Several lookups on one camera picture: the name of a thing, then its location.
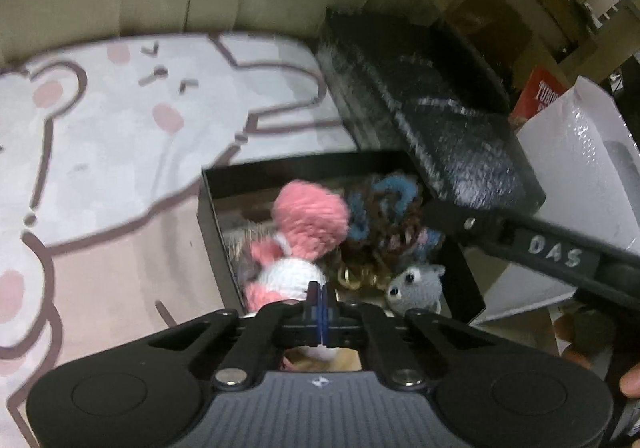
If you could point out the black wrapped long box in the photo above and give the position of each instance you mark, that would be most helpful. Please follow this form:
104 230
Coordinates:
400 85

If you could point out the pink crochet doll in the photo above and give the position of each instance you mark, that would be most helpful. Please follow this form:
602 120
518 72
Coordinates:
311 221

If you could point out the white bubble wrap box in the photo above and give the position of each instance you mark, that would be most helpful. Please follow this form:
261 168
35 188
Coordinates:
587 162

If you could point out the person hand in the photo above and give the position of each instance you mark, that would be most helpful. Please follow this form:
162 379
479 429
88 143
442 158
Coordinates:
630 383

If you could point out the striped knitted pouch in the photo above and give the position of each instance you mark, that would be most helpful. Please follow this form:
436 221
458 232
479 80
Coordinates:
244 266

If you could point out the black open storage box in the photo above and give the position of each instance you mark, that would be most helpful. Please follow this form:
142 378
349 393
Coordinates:
232 197

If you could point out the cartoon bear floor rug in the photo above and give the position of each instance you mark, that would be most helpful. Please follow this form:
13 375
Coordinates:
102 149

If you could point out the dark blue brown yarn bundle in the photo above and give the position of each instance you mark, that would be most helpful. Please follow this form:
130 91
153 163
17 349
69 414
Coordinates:
386 230

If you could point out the red cardboard box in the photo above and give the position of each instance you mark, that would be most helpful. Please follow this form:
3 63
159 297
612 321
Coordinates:
541 89

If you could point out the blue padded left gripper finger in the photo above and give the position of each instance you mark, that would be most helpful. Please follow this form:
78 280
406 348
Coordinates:
313 314
328 313

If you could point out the grey knitted mouse toy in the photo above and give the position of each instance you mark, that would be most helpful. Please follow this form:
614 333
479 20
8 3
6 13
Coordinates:
418 287

